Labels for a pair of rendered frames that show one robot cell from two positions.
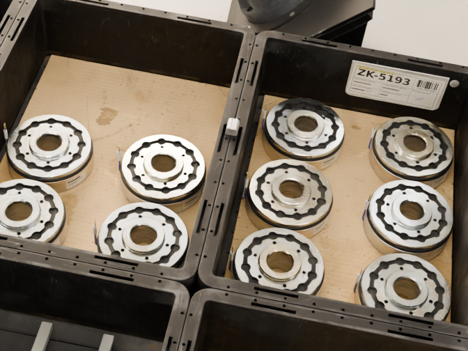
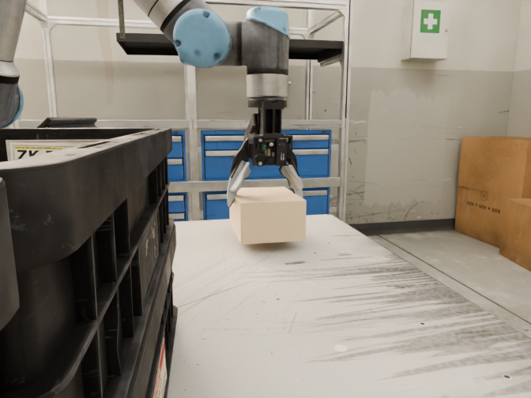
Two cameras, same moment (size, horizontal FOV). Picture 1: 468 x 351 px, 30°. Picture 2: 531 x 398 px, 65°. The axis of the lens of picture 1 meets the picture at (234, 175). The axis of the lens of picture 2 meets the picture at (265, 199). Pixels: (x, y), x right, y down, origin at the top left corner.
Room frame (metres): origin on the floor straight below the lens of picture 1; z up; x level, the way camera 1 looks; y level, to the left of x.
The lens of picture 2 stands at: (0.35, -0.30, 0.94)
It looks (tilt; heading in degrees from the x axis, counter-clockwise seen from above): 11 degrees down; 347
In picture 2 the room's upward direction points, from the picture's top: straight up
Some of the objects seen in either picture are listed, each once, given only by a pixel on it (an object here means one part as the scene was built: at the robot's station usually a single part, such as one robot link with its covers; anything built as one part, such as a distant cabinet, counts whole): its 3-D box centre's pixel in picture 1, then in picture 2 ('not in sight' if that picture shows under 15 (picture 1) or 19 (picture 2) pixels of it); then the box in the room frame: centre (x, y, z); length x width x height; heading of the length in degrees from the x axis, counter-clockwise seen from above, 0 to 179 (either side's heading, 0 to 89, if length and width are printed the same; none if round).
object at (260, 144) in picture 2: not in sight; (268, 133); (1.10, -0.48, 0.91); 0.09 x 0.08 x 0.12; 179
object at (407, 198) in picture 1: (411, 211); not in sight; (0.65, -0.22, 0.86); 0.05 x 0.05 x 0.01
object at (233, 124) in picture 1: (232, 127); not in sight; (0.69, 0.01, 0.94); 0.02 x 0.01 x 0.01; 176
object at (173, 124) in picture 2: not in sight; (192, 124); (2.58, -0.42, 0.91); 1.70 x 0.10 x 0.05; 89
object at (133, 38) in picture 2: not in sight; (234, 49); (2.77, -0.68, 1.32); 1.20 x 0.45 x 0.06; 89
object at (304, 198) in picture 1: (291, 189); not in sight; (0.66, -0.07, 0.86); 0.05 x 0.05 x 0.01
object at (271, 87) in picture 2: not in sight; (269, 88); (1.11, -0.48, 0.99); 0.08 x 0.08 x 0.05
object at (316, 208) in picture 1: (290, 192); not in sight; (0.66, -0.07, 0.86); 0.10 x 0.10 x 0.01
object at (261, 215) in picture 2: not in sight; (264, 212); (1.13, -0.48, 0.76); 0.16 x 0.12 x 0.07; 179
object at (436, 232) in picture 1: (410, 213); not in sight; (0.65, -0.22, 0.86); 0.10 x 0.10 x 0.01
